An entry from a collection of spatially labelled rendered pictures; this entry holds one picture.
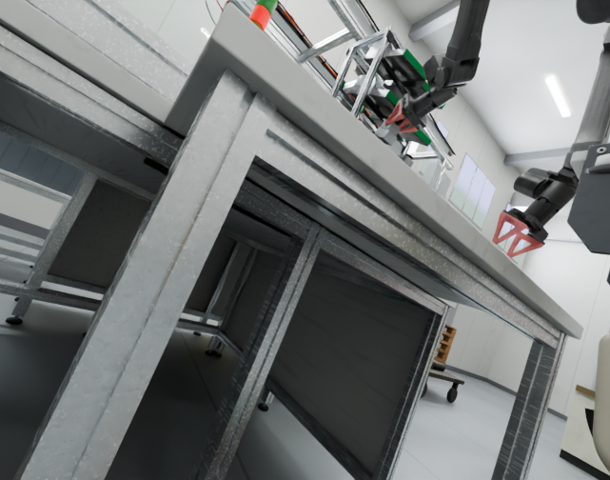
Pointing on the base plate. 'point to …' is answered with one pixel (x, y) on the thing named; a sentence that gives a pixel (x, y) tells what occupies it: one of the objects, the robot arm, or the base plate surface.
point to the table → (299, 100)
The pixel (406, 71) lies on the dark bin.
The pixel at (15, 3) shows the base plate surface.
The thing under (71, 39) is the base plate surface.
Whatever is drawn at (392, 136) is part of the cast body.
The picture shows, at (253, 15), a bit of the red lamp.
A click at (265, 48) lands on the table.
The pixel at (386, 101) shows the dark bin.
